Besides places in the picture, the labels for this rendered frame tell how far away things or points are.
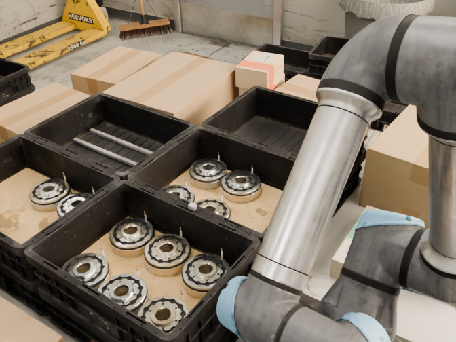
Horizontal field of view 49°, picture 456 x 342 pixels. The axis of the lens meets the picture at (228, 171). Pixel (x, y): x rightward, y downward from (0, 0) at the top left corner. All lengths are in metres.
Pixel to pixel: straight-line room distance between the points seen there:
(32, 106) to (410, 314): 1.32
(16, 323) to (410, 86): 0.82
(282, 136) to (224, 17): 3.02
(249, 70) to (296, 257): 1.18
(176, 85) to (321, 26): 2.54
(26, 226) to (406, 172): 0.98
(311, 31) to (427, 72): 3.55
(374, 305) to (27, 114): 1.26
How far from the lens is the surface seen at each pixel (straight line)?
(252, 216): 1.26
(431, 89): 0.67
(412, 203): 1.44
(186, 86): 1.72
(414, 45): 0.67
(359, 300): 0.98
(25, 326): 1.08
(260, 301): 0.66
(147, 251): 1.14
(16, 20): 4.96
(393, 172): 1.41
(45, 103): 1.83
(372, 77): 0.69
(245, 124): 1.62
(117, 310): 0.95
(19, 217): 1.38
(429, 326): 1.26
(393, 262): 0.97
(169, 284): 1.11
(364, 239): 0.99
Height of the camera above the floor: 1.65
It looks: 36 degrees down
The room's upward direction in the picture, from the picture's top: 2 degrees counter-clockwise
